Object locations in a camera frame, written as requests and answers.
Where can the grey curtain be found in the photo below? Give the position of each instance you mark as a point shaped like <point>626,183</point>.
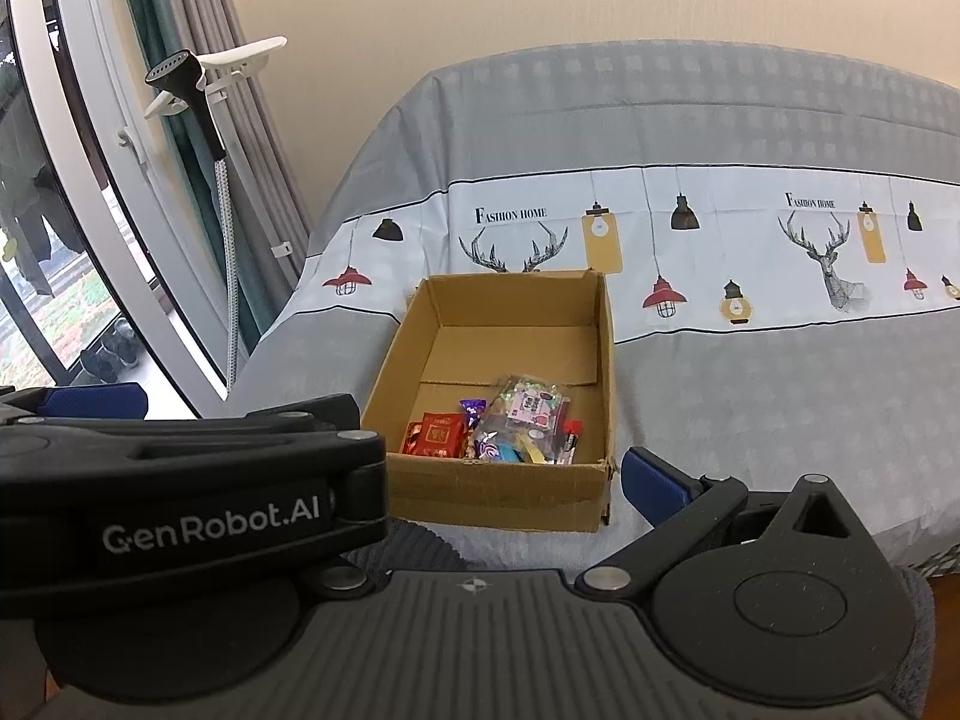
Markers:
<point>247,165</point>

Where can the dark brown snack packet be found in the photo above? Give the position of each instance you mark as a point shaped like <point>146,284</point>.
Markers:
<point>573,441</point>

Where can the purple candy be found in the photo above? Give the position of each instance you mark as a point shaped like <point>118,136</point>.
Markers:
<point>472,416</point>

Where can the yellow snack packet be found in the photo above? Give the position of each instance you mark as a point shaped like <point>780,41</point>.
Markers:
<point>536,456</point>

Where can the dark shoe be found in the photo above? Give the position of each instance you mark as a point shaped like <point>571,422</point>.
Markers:
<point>121,341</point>
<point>99,367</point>

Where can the cardboard box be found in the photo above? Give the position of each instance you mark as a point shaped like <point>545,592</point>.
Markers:
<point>495,495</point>

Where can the dark grey knit cloth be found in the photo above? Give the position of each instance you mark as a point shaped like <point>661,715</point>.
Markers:
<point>409,549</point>

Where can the white window frame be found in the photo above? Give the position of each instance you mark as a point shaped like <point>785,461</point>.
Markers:
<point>82,127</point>

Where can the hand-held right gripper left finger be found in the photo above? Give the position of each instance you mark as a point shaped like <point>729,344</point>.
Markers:
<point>341,581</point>

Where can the clear plastic snack bag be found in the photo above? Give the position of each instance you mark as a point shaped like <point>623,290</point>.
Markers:
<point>525,405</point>

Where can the red snack packet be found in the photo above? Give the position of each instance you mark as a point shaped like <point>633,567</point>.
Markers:
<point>442,435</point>

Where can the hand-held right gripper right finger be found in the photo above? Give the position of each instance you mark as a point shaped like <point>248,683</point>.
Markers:
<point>660,487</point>

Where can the black garment steamer head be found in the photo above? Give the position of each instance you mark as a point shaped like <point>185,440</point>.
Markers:
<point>184,82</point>

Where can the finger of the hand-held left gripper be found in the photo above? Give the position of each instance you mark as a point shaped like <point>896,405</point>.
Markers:
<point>90,401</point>

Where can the small white wall clip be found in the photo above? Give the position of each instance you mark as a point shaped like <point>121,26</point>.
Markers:
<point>281,247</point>

